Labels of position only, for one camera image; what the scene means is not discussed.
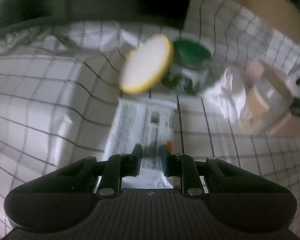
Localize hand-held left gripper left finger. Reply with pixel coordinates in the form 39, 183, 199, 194
61, 143, 143, 198

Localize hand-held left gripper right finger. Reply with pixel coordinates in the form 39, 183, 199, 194
158, 144, 240, 197

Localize white tissue packet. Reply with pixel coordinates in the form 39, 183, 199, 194
103, 98, 178, 189

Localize yellow round sponge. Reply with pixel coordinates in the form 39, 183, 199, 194
118, 33, 174, 95

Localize white grid tablecloth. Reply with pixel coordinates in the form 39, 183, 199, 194
0, 0, 300, 230

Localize green lid jar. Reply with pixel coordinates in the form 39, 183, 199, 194
161, 38, 213, 96

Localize clear glass jar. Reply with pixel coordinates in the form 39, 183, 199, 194
236, 58, 295, 136

